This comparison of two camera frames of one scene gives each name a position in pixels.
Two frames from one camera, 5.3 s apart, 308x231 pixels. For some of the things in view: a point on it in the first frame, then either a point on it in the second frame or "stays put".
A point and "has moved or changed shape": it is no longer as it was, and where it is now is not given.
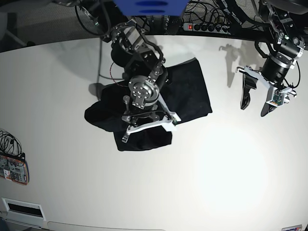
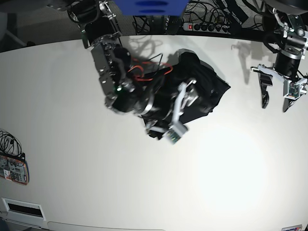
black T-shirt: [185, 95] has moved or changed shape
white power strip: [208, 27] stays put
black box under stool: [173, 24] stays put
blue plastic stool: [152, 7] stays put
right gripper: [275, 71] -> [270, 76]
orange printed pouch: [14, 170] stays put
